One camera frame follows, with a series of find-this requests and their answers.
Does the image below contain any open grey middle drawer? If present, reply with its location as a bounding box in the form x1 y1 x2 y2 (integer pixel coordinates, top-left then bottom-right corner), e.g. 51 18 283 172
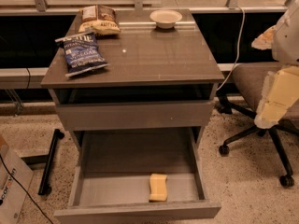
54 128 221 224

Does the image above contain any blue chip bag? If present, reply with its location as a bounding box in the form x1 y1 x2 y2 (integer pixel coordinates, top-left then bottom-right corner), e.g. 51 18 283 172
55 32 108 77

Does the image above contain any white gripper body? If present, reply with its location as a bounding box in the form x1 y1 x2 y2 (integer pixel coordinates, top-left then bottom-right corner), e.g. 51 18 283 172
272 0 299 65

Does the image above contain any grey drawer cabinet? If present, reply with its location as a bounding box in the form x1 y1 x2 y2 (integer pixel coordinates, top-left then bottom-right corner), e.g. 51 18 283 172
40 8 225 224

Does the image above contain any cardboard box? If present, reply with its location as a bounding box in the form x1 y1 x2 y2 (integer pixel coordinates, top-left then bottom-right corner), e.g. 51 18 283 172
0 136 33 224

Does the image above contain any white cable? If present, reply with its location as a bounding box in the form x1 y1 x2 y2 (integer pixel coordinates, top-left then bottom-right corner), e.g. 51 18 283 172
216 5 247 91

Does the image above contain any yellow sponge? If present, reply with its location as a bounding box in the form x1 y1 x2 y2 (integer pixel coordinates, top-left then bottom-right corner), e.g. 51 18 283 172
149 174 167 202

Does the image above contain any brown yellow chip bag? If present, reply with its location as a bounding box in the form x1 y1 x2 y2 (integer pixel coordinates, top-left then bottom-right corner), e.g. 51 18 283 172
78 5 121 35

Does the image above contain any white bowl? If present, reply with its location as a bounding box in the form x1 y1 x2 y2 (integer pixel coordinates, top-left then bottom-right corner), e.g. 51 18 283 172
149 9 182 29

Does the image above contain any closed grey top drawer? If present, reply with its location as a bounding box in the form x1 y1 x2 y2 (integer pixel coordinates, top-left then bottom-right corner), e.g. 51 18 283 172
56 101 214 131

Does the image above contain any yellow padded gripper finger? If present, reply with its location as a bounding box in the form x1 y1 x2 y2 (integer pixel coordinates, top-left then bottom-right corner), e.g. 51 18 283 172
254 66 299 129
251 25 276 50

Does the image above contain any black metal bar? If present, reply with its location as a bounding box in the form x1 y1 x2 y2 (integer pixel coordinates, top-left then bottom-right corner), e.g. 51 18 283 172
38 129 64 196

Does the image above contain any grey office chair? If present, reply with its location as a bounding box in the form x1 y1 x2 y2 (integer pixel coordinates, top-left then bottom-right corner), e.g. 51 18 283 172
217 62 299 188

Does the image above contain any black cable on floor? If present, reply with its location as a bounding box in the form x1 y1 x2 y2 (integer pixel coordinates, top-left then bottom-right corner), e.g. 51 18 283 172
0 154 54 224

